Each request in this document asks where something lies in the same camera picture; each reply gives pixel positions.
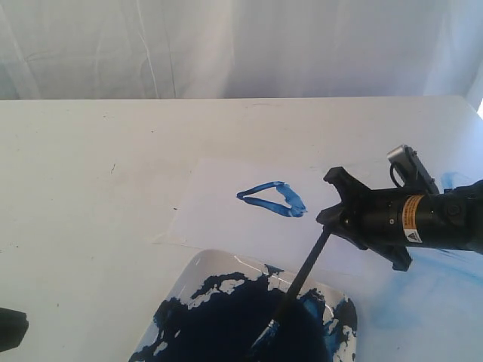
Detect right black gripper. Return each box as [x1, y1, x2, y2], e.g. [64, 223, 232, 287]
[316, 167, 425, 271]

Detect black paintbrush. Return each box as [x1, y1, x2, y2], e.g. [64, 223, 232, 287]
[242, 226, 331, 361]

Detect white paper sheet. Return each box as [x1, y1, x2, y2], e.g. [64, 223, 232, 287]
[165, 157, 365, 275]

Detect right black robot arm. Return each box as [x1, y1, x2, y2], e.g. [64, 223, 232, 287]
[316, 167, 482, 272]

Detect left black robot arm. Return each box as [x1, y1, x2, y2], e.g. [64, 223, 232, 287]
[0, 308, 29, 352]

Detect white square paint plate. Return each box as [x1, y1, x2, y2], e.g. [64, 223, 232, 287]
[130, 250, 357, 361]

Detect white backdrop curtain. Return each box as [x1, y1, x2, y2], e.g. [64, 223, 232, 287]
[1, 1, 482, 103]

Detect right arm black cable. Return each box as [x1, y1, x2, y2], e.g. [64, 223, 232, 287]
[388, 160, 411, 188]

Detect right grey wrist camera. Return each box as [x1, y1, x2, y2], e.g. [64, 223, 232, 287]
[387, 144, 440, 195]

